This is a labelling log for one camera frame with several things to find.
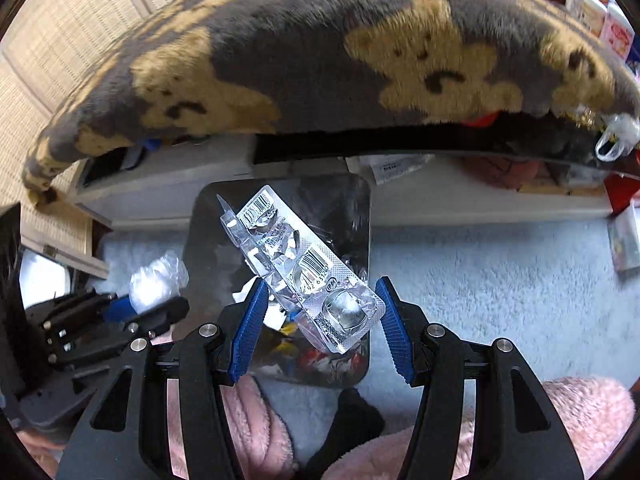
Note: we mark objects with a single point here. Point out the pale blue fluffy rug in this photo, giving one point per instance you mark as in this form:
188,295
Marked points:
500,285

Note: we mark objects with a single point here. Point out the dark glossy waste bin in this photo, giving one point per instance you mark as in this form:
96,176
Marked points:
210,230

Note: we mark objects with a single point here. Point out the woven rattan cabinet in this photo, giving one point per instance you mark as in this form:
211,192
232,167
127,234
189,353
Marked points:
75,20

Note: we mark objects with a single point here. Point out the white container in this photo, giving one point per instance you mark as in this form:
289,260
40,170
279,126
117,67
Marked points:
42,280

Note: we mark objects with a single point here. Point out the pink box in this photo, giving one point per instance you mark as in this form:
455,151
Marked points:
619,32

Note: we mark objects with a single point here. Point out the black sock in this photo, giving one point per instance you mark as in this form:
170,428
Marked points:
350,425

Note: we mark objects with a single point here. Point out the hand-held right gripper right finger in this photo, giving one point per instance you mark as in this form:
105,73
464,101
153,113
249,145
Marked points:
395,330

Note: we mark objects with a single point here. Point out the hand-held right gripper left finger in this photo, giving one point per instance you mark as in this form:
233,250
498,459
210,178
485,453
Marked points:
247,330

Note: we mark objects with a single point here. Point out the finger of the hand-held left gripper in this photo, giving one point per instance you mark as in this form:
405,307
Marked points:
80,310
150,317

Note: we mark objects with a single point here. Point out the clear printed packet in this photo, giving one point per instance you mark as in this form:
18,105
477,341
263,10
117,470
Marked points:
625,240

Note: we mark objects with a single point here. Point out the orange textured ball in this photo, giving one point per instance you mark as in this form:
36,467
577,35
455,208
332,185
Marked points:
500,172

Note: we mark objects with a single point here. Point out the white plastic bag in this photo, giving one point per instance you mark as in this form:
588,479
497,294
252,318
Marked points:
617,135

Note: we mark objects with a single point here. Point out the cream box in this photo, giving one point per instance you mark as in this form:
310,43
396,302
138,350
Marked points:
587,7

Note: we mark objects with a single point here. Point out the silver blister pack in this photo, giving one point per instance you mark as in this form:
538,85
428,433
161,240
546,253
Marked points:
320,280

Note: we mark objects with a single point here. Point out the dark fluffy cloth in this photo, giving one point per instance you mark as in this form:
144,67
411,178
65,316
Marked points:
550,135

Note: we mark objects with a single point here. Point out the white printed plastic packet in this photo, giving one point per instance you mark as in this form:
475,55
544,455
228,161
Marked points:
395,167

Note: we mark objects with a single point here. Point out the grey bear print blanket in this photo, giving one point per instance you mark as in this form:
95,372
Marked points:
300,50

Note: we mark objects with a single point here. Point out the white bed frame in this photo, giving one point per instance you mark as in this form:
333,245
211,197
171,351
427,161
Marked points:
175,185

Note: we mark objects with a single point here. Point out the clear plastic wrap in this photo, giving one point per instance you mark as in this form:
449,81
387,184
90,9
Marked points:
155,280

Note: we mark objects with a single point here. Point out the red flat packet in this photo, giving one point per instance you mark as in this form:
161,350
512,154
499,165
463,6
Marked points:
622,192

